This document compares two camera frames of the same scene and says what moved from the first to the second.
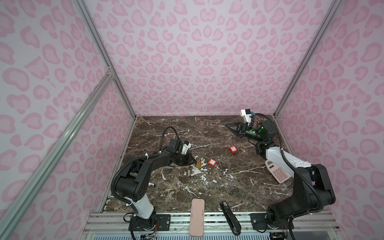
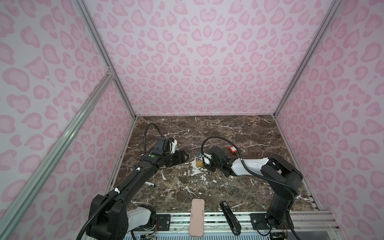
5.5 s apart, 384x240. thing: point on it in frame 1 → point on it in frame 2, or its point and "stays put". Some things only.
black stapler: (235, 226) stays put
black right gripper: (243, 130) → (211, 169)
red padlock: (233, 149) stays put
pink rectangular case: (196, 227) stays put
